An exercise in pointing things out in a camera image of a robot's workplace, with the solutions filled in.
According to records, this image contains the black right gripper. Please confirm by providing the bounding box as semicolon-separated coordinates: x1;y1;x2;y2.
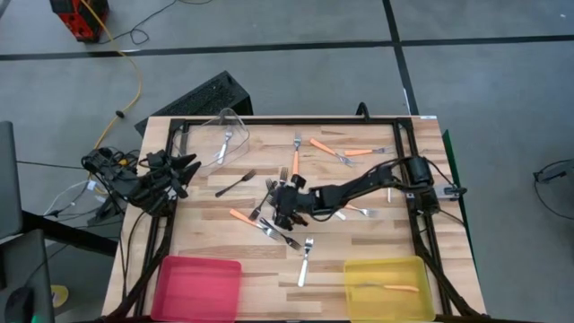
273;173;315;231

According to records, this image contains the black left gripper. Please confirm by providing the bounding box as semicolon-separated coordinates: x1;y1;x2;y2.
145;150;203;201

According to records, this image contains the clear plastic bin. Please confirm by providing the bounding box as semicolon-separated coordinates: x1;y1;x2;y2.
173;107;251;177

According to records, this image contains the black crate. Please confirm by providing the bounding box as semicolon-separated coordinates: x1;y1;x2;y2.
134;70;255;138

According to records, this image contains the pink plastic bin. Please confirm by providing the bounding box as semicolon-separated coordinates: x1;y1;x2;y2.
151;254;243;323

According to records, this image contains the black stand bar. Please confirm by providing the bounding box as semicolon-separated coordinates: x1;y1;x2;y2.
20;209;120;258

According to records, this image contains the yellow plastic bin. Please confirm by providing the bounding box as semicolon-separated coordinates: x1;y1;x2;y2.
343;255;437;323

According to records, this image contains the green edge panel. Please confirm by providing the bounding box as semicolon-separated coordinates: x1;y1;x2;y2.
441;128;470;234

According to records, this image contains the grey flat panel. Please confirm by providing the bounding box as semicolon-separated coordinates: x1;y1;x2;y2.
0;119;24;241

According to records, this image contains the yellow round object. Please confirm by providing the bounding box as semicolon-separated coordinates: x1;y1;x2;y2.
49;284;71;310

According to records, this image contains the red and black box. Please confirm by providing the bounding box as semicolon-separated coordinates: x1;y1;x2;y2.
48;0;110;44

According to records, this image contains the dark grey desk surface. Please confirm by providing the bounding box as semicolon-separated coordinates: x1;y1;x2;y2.
0;228;56;323

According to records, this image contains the black computer mouse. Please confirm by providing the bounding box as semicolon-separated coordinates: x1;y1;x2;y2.
4;286;36;323

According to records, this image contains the yellow power cable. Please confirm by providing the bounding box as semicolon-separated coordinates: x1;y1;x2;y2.
79;0;144;152

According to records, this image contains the white cable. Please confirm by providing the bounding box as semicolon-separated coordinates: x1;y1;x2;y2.
42;179;99;217

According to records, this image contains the thin black cable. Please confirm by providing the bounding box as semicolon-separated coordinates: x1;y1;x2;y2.
96;0;214;46

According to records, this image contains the grey metal bracket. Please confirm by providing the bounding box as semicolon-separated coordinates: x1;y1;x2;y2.
432;184;468;201

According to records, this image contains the black cable with plug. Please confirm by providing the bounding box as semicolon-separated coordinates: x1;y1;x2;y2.
532;159;574;221

